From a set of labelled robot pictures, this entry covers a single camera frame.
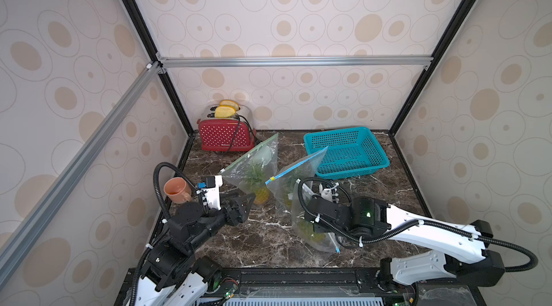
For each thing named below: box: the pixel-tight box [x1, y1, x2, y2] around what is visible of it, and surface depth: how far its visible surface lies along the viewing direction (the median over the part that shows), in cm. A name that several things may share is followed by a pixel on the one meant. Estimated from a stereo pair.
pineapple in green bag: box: [244, 163, 270, 205], surface depth 81 cm
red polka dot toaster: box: [197, 105, 256, 153], surface depth 105 cm
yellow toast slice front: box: [214, 105, 236, 118], surface depth 104 cm
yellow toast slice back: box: [219, 99, 240, 112], surface depth 108 cm
